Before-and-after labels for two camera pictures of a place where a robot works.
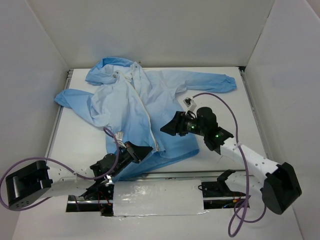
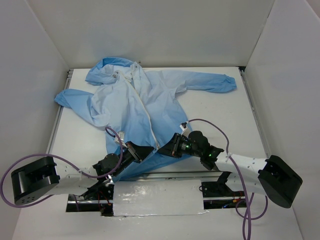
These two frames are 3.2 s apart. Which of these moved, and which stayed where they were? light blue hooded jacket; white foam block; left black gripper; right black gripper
Moved: right black gripper
Stayed: white foam block; light blue hooded jacket; left black gripper
